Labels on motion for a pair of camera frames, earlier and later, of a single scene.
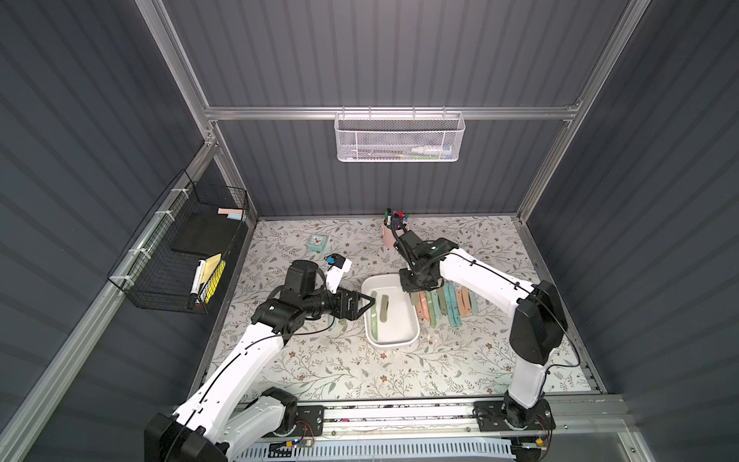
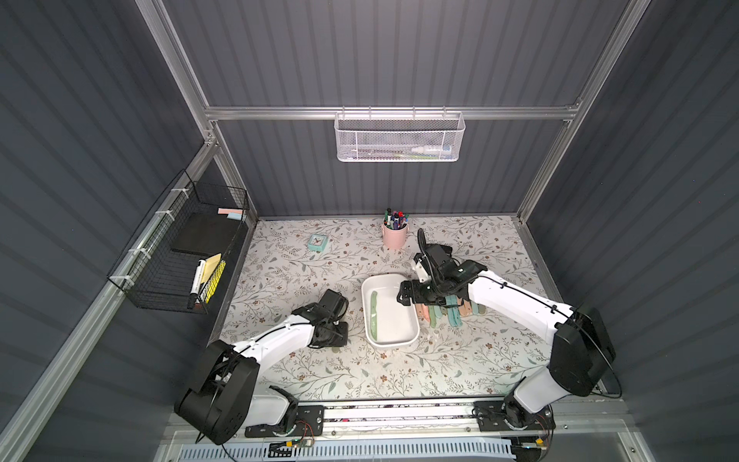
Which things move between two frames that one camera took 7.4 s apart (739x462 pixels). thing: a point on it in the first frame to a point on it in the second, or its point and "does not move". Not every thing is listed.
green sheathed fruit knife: (373, 315) does not move
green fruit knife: (432, 297) does not move
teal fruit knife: (451, 304) does not move
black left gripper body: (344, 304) to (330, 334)
